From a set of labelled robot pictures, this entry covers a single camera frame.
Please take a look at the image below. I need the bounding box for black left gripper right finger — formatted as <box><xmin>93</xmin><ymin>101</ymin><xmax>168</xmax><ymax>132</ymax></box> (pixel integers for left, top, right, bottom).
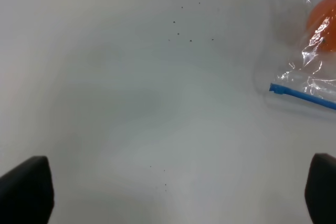
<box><xmin>304</xmin><ymin>153</ymin><xmax>335</xmax><ymax>223</ymax></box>

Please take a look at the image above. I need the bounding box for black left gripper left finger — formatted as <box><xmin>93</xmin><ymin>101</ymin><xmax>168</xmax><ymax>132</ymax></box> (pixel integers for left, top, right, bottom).
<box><xmin>1</xmin><ymin>156</ymin><xmax>55</xmax><ymax>224</ymax></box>

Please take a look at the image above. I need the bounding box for clear blue-zip file bag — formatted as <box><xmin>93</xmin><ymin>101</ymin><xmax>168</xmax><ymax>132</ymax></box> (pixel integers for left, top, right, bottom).
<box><xmin>269</xmin><ymin>0</ymin><xmax>335</xmax><ymax>109</ymax></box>

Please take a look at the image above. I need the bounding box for orange fruit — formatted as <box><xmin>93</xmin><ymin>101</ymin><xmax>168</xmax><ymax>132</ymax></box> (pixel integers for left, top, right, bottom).
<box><xmin>306</xmin><ymin>0</ymin><xmax>335</xmax><ymax>52</ymax></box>

